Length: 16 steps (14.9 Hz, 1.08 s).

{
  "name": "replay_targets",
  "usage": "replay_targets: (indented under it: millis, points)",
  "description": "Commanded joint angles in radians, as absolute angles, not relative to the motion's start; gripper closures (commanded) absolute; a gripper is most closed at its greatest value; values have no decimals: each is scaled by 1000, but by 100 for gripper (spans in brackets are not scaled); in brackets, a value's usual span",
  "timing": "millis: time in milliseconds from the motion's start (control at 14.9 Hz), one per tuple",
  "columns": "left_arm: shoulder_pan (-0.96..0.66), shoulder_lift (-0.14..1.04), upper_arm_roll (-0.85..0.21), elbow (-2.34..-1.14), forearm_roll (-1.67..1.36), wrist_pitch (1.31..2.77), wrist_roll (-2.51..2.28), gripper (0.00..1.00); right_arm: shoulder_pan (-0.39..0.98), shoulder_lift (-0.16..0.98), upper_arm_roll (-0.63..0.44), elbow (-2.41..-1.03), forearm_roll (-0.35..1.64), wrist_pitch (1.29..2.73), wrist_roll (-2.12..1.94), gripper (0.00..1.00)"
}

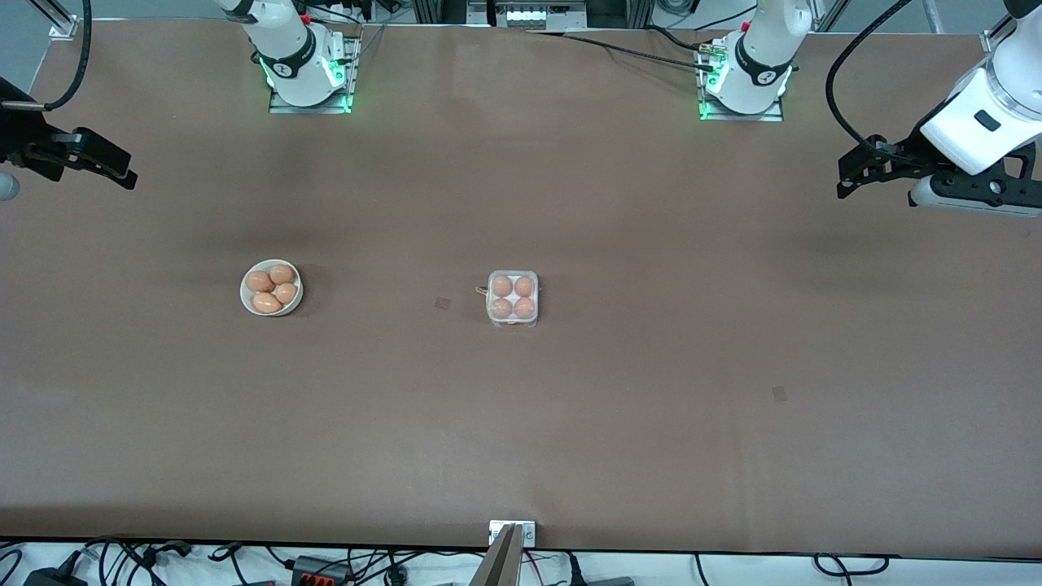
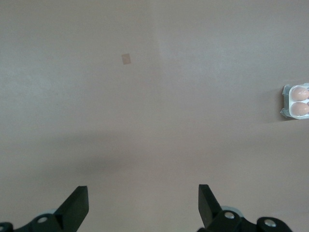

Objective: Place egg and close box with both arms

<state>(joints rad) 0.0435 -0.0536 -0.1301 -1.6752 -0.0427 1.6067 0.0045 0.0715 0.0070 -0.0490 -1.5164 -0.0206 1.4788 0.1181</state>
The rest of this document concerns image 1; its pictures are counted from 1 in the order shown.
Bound clear plastic egg box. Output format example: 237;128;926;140
486;270;540;329

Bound white electrical terminal box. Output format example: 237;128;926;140
468;0;587;29

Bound black box orange connectors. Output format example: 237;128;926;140
291;556;352;586

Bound aluminium corner profile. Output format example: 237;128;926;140
33;0;80;39

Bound white round bowl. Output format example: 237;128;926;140
240;259;304;317

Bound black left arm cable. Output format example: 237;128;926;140
825;0;917;155

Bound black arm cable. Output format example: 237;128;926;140
825;0;917;155
41;0;93;111

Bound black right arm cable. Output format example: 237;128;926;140
41;0;93;111

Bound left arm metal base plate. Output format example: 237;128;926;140
696;37;785;123

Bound short black table cable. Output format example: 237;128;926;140
647;24;707;54

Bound long black table cable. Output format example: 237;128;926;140
528;28;717;72

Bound black looped floor cable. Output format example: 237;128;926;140
814;553;890;575

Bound silver metal bracket plate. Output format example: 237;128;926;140
489;521;536;548

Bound grey camera mount pole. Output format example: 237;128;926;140
468;523;524;586

